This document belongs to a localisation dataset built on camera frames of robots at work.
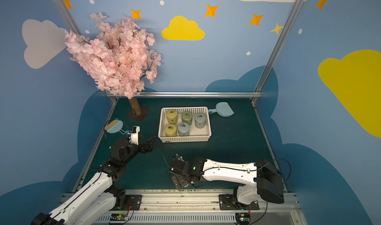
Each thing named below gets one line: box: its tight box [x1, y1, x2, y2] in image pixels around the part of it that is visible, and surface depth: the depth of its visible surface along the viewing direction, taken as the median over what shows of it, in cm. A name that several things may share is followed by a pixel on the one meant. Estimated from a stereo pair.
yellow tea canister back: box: [166, 108, 179, 125], surface depth 104 cm
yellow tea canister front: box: [164, 123, 178, 137], surface depth 95 cm
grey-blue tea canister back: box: [194, 112, 207, 129], surface depth 102 cm
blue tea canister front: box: [177, 121, 191, 137], surface depth 97 cm
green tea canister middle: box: [181, 111, 193, 126], surface depth 103 cm
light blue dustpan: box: [208, 101, 235, 117], surface depth 118 cm
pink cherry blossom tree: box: [64, 12, 162, 116], surface depth 73 cm
